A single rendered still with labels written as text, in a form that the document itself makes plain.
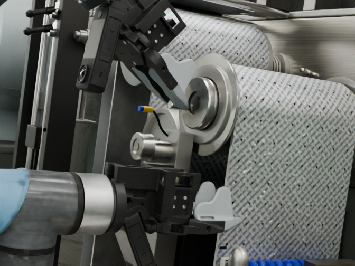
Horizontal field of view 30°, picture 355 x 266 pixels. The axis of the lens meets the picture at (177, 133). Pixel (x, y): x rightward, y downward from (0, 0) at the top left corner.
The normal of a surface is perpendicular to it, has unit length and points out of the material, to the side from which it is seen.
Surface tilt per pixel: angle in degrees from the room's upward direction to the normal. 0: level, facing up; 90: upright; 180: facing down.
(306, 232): 90
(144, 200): 90
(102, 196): 61
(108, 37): 89
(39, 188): 52
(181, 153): 90
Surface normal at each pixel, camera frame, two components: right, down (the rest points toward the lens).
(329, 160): 0.52, 0.11
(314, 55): -0.84, -0.08
